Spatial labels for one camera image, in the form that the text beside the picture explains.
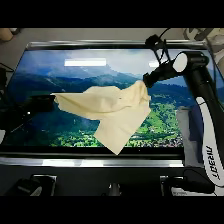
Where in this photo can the blue garment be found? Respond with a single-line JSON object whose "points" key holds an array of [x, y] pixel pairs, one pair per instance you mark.
{"points": [[196, 130]]}

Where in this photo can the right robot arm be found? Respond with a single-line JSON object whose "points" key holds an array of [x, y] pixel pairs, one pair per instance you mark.
{"points": [[203, 86]]}

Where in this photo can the silver frame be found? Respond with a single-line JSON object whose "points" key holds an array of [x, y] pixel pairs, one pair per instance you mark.
{"points": [[100, 162]]}

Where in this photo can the cream shirt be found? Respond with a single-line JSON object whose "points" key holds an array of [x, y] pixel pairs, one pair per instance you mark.
{"points": [[113, 106]]}

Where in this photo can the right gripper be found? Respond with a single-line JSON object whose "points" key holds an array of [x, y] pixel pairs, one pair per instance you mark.
{"points": [[156, 76]]}

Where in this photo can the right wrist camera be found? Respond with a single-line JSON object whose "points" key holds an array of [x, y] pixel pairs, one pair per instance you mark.
{"points": [[152, 40]]}

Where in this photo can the grey garment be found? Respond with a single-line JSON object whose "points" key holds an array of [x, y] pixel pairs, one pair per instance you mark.
{"points": [[183, 133]]}

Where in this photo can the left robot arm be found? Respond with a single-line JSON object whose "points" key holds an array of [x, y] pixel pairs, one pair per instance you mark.
{"points": [[20, 111]]}

